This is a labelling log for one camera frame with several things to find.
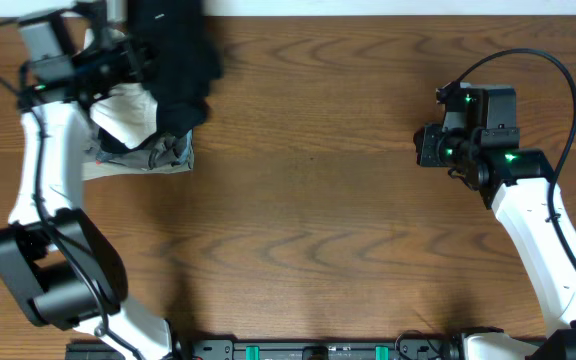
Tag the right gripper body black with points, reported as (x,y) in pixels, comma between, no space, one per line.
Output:
(446,150)

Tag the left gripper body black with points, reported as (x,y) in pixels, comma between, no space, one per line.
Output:
(97,74)

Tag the black t-shirt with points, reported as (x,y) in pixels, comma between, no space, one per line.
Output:
(186,60)

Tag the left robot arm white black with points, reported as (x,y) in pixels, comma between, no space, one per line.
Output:
(58,266)

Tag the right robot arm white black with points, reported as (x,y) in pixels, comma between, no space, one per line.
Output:
(519,187)

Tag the white folded garment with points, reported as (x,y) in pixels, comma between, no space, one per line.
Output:
(129,114)

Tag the black folded garment in pile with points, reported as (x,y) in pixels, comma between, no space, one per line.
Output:
(110,144)

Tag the grey folded garment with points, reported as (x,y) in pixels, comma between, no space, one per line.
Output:
(161,154)

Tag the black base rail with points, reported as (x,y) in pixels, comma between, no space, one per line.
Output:
(404,348)

